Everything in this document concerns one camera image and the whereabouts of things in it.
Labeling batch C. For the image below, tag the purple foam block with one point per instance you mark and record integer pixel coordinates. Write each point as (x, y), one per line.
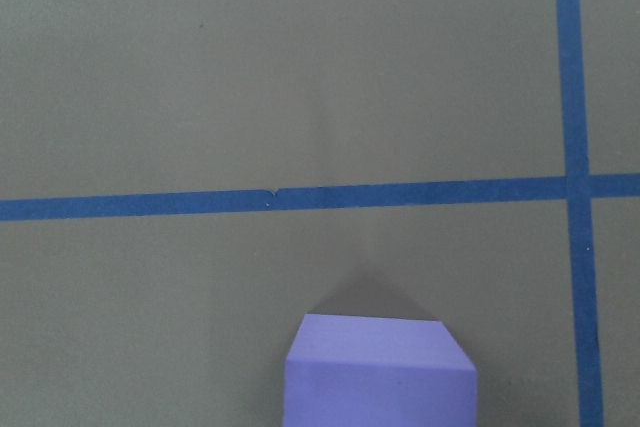
(370, 371)

